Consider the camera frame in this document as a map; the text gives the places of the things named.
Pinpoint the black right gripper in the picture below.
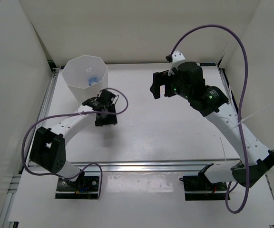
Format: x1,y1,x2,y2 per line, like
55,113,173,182
150,69,192,101

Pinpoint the blue label clear bottle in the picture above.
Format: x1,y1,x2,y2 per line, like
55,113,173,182
85,67,99,86

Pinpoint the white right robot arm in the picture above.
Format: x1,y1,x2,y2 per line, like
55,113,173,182
150,62,274,190

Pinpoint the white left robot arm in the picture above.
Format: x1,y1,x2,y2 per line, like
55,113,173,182
29,90,117,190

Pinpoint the white octagonal plastic bin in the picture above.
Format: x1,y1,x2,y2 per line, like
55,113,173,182
61,55,108,103

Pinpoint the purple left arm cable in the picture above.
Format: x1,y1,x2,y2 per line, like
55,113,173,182
21,88,129,199

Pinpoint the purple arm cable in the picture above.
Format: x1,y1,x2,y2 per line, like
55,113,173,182
166,24,250,213
21,88,129,199

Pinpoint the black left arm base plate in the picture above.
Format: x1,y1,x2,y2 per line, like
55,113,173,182
55,173,101,200

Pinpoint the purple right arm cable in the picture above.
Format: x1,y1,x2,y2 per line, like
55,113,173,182
166,24,250,213

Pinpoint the aluminium front rail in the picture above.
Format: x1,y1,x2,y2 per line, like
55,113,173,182
29,159,255,172

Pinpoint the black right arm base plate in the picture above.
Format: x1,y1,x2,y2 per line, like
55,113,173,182
179,173,227,201

